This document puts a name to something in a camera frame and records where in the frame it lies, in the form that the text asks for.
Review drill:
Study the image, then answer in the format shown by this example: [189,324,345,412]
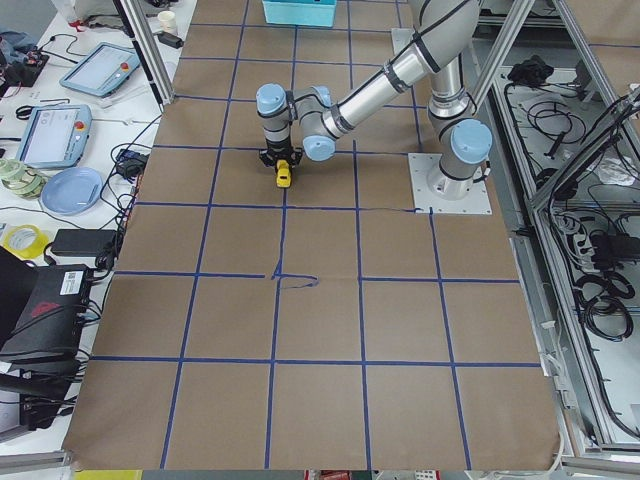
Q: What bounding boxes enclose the black power adapter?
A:
[50,229,116,257]

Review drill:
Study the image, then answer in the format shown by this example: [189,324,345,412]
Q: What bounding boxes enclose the brown paper table cover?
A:
[64,1,559,471]

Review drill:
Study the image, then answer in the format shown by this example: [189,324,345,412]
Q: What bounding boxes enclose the light blue plate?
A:
[40,167,103,215]

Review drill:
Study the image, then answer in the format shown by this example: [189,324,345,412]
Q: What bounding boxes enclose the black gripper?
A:
[259,138,303,169]

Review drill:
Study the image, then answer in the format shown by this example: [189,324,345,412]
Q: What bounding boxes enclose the yellow beetle toy car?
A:
[275,160,292,189]

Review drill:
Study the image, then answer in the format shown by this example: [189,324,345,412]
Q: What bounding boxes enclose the teach pendant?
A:
[59,42,140,98]
[17,105,93,170]

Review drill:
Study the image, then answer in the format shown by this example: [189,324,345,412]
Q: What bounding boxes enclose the black red computer box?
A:
[1,249,92,369]

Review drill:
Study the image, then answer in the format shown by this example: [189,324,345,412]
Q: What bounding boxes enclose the yellow tape roll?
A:
[1,224,50,260]

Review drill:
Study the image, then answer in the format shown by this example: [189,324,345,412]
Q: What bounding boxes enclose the turquoise plastic bin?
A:
[262,0,337,27]

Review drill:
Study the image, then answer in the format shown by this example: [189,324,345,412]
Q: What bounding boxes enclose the aluminium frame post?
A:
[113,0,175,106]

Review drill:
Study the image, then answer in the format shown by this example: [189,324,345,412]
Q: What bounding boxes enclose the green tape rolls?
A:
[1,159,48,199]

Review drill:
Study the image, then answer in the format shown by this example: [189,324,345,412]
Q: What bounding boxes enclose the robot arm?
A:
[256,1,493,200]

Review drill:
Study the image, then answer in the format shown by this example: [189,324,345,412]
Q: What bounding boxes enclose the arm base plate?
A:
[390,28,415,55]
[408,153,492,215]

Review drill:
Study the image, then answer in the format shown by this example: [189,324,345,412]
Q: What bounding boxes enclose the lower teach pendant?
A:
[17,105,93,170]

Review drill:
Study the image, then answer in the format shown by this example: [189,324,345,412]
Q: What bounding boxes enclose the upper teach pendant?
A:
[59,42,140,98]

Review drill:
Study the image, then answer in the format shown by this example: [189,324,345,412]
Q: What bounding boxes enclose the white paper cup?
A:
[157,10,178,35]

